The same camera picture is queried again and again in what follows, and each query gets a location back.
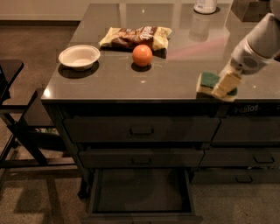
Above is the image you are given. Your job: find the black folding chair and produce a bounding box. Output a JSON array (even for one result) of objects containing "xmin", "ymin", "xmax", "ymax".
[{"xmin": 0, "ymin": 59, "xmax": 77, "ymax": 187}]

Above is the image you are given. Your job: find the open bottom drawer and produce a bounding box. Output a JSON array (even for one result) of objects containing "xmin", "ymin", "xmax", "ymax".
[{"xmin": 81, "ymin": 168, "xmax": 202, "ymax": 224}]

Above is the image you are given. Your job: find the top right drawer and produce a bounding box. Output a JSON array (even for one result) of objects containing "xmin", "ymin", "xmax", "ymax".
[{"xmin": 213, "ymin": 116, "xmax": 280, "ymax": 145}]

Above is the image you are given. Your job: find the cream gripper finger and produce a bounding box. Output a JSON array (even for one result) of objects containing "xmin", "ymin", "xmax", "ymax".
[
  {"xmin": 219, "ymin": 64, "xmax": 234, "ymax": 77},
  {"xmin": 212, "ymin": 72, "xmax": 242, "ymax": 98}
]

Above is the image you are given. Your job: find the middle right drawer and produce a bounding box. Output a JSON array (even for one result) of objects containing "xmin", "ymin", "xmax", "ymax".
[{"xmin": 199, "ymin": 148, "xmax": 280, "ymax": 167}]

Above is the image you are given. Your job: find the white plastic bottle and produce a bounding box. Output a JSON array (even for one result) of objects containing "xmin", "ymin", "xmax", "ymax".
[{"xmin": 193, "ymin": 0, "xmax": 217, "ymax": 15}]

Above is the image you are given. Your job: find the middle left drawer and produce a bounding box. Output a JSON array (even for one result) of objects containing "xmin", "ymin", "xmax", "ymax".
[{"xmin": 79, "ymin": 148, "xmax": 204, "ymax": 168}]

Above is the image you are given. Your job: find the orange fruit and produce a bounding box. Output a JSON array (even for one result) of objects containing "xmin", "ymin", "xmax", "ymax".
[{"xmin": 132, "ymin": 45, "xmax": 152, "ymax": 67}]

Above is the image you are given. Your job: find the dark drawer cabinet frame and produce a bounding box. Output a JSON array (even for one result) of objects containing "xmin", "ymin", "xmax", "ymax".
[{"xmin": 41, "ymin": 99, "xmax": 280, "ymax": 200}]

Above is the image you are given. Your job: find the top left drawer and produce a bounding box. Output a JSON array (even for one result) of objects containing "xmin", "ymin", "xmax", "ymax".
[{"xmin": 64, "ymin": 116, "xmax": 220, "ymax": 143}]

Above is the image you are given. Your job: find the white paper bowl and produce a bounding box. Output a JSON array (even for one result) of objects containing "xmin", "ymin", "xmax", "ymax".
[{"xmin": 59, "ymin": 45, "xmax": 101, "ymax": 71}]

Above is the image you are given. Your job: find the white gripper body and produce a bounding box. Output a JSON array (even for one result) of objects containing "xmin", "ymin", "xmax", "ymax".
[{"xmin": 229, "ymin": 38, "xmax": 270, "ymax": 74}]

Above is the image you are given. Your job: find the yellow brown chip bag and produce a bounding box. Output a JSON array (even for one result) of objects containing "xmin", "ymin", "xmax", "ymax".
[{"xmin": 99, "ymin": 25, "xmax": 172, "ymax": 51}]

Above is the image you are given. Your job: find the green and yellow sponge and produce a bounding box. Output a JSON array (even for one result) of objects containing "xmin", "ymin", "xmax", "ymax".
[{"xmin": 196, "ymin": 72, "xmax": 237, "ymax": 102}]

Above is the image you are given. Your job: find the bottom right drawer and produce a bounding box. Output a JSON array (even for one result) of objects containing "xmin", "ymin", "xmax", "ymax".
[{"xmin": 192, "ymin": 170, "xmax": 280, "ymax": 184}]

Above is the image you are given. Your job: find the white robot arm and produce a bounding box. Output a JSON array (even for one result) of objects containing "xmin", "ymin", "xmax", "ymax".
[{"xmin": 212, "ymin": 0, "xmax": 280, "ymax": 100}]

